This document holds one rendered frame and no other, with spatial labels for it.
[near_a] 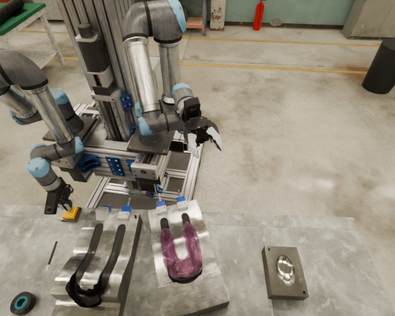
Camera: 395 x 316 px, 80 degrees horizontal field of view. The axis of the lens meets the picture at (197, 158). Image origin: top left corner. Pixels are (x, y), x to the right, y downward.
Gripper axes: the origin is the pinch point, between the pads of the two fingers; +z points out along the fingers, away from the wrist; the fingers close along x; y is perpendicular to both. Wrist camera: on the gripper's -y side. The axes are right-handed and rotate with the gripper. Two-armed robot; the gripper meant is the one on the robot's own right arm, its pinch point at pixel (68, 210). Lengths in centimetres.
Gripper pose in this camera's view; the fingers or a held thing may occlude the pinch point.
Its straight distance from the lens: 141.6
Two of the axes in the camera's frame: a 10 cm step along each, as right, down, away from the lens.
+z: 0.0, 6.7, 7.5
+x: -10.0, -0.3, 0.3
